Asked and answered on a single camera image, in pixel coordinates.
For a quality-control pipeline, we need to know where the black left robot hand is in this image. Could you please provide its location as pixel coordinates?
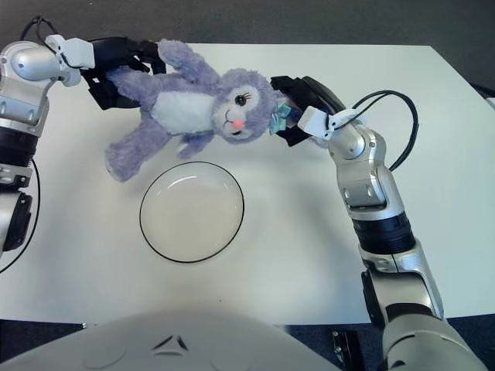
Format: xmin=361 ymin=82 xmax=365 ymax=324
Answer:
xmin=79 ymin=36 xmax=168 ymax=111

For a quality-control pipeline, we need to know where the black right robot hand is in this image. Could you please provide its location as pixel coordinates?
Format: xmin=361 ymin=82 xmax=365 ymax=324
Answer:
xmin=268 ymin=75 xmax=347 ymax=148

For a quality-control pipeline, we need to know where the purple plush bunny doll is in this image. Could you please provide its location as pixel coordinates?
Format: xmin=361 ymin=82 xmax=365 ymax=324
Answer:
xmin=104 ymin=38 xmax=302 ymax=182

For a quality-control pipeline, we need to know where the white plate with black rim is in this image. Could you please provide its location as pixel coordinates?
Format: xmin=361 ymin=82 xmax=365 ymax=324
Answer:
xmin=139 ymin=161 xmax=245 ymax=265

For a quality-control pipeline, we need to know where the grey robot torso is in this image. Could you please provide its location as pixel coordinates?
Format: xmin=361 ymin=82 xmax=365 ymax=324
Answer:
xmin=0 ymin=308 xmax=341 ymax=371

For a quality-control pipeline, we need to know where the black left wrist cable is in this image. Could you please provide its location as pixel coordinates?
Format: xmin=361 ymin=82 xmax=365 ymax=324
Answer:
xmin=19 ymin=15 xmax=59 ymax=51

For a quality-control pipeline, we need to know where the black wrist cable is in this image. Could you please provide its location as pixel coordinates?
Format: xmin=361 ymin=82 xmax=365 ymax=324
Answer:
xmin=19 ymin=15 xmax=59 ymax=51
xmin=350 ymin=90 xmax=421 ymax=172

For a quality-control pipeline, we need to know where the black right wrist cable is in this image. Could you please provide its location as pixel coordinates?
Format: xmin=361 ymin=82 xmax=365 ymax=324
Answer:
xmin=350 ymin=90 xmax=421 ymax=172

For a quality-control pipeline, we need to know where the black left elbow cable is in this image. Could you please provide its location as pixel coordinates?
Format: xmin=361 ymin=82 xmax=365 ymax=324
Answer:
xmin=0 ymin=158 xmax=42 ymax=274

